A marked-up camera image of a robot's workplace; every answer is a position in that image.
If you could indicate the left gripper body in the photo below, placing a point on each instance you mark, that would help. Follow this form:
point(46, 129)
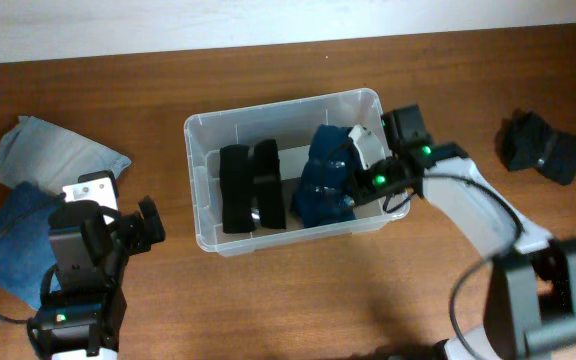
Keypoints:
point(136, 233)

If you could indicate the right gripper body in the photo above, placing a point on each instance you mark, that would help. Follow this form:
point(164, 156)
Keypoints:
point(382, 180)

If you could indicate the dark blue taped garment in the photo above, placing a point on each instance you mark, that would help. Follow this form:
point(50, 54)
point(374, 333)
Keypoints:
point(323, 195)

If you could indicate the black taped garment bundle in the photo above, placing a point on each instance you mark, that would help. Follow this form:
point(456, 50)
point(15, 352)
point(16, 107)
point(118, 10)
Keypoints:
point(528, 141)

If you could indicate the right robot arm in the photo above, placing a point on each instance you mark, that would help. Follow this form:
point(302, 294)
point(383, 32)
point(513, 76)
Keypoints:
point(530, 309)

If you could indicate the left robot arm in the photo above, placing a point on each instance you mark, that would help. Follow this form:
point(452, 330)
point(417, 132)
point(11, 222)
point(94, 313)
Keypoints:
point(82, 305)

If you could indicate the clear plastic storage bin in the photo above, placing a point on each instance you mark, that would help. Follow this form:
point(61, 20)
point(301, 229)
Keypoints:
point(292, 124)

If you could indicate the blue denim folded jeans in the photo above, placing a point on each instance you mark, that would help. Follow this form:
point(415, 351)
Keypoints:
point(25, 251)

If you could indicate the light grey folded jeans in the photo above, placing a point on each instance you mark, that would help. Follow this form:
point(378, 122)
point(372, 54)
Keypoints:
point(50, 157)

